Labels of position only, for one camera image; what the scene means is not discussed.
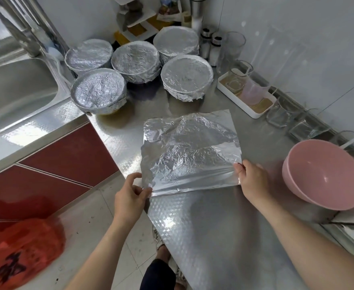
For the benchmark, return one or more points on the foil-wrapped bowl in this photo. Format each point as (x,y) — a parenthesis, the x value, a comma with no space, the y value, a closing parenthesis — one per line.
(176,41)

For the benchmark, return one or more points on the stainless steel sink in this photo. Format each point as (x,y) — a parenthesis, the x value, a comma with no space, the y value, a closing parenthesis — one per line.
(13,96)

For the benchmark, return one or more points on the steel faucet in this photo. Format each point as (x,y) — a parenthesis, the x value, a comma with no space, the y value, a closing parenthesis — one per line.
(17,30)

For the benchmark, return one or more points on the tall white steel-capped bottle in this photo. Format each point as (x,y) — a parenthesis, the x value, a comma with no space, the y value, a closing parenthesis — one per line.
(197,12)

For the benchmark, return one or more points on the person's left forearm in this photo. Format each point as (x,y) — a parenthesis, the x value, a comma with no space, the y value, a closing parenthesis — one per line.
(101,259)

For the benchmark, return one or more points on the person's dark trousers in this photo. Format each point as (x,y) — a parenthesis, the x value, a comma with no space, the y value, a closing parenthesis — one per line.
(157,276)

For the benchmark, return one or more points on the white spoon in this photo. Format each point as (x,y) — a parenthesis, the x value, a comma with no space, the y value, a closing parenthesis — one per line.
(352,140)

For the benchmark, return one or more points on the red plastic bag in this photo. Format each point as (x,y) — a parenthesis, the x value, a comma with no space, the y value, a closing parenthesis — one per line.
(23,253)

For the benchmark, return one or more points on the red kitchen cabinet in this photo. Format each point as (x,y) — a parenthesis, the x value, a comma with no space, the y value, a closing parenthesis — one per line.
(74,157)

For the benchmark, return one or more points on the person's right white shoe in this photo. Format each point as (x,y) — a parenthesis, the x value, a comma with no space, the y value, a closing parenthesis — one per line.
(180,278)

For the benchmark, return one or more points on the person's white shoe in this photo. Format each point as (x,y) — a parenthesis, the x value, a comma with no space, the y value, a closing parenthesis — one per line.
(159,239)
(180,278)

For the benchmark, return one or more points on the white shaker with black lid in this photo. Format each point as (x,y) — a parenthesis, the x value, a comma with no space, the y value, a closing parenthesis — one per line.
(215,52)
(205,45)

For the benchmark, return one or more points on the stack of aluminium foil sheets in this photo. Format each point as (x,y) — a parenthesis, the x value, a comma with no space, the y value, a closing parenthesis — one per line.
(189,154)

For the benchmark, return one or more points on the foil-covered bowl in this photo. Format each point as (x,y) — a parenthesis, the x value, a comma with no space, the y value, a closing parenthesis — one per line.
(98,90)
(136,60)
(186,75)
(89,54)

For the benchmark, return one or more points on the colourful snack packet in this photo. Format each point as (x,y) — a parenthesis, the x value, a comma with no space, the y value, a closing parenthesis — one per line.
(170,4)

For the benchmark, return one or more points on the person's left hand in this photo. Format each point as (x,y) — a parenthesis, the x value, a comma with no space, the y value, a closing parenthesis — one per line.
(131,202)

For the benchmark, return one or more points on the person's right hand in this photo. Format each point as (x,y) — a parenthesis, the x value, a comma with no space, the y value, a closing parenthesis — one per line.
(254,183)

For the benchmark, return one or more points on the person's right forearm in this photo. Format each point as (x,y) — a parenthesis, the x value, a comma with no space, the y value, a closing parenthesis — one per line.
(313,244)

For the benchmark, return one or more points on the person's left white shoe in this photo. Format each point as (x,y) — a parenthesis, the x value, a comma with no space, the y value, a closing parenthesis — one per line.
(159,239)

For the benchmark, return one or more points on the pink bowl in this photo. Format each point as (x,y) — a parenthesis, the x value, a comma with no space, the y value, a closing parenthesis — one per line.
(325,175)

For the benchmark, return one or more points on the white rectangular tray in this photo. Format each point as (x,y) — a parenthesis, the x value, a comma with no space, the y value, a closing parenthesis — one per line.
(228,96)

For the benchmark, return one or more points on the white corner shelf rack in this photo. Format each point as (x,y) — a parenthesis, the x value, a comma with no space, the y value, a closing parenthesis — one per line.
(134,15)

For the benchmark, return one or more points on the white dish brush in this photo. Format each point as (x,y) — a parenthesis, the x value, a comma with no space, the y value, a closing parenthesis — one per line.
(56,53)

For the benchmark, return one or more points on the pink translucent cup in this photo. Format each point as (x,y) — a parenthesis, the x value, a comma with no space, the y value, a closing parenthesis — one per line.
(254,92)

